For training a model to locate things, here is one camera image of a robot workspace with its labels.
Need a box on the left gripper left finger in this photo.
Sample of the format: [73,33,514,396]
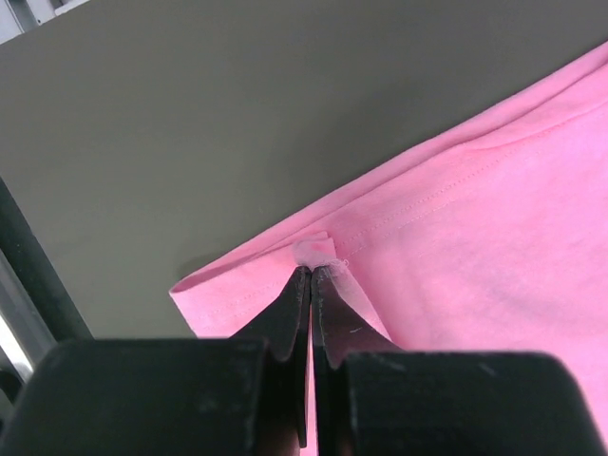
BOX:
[233,267,312,449]

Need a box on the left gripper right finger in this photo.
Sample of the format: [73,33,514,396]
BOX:
[311,266,401,451]

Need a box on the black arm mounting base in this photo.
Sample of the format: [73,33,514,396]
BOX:
[1,184,93,341]

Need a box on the pink t shirt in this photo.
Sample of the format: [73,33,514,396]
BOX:
[170,46,607,432]

